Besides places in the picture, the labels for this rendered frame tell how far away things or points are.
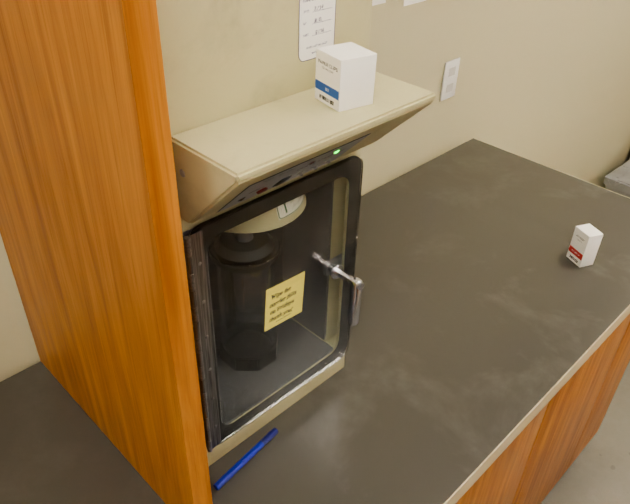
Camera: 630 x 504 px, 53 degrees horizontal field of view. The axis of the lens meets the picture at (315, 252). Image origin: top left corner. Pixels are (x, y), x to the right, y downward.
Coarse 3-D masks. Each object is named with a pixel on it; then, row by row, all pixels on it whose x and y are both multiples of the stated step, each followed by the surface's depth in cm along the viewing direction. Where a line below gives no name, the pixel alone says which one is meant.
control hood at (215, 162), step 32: (288, 96) 76; (384, 96) 77; (416, 96) 77; (224, 128) 68; (256, 128) 68; (288, 128) 68; (320, 128) 69; (352, 128) 70; (384, 128) 79; (192, 160) 64; (224, 160) 62; (256, 160) 62; (288, 160) 64; (192, 192) 67; (224, 192) 63
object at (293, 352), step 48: (288, 192) 82; (336, 192) 90; (240, 240) 80; (288, 240) 87; (336, 240) 95; (240, 288) 84; (336, 288) 101; (240, 336) 88; (288, 336) 97; (336, 336) 108; (240, 384) 94; (288, 384) 104
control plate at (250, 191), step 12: (348, 144) 74; (324, 156) 73; (336, 156) 80; (300, 168) 72; (312, 168) 79; (264, 180) 66; (276, 180) 72; (288, 180) 78; (252, 192) 71; (228, 204) 70
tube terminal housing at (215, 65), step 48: (192, 0) 61; (240, 0) 65; (288, 0) 70; (336, 0) 75; (192, 48) 64; (240, 48) 68; (288, 48) 73; (192, 96) 66; (240, 96) 71; (240, 432) 102
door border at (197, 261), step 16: (192, 240) 74; (192, 256) 75; (192, 272) 75; (192, 304) 78; (208, 304) 81; (208, 320) 82; (208, 336) 83; (208, 352) 85; (208, 368) 86; (208, 384) 88; (208, 400) 90; (208, 416) 91; (208, 432) 92
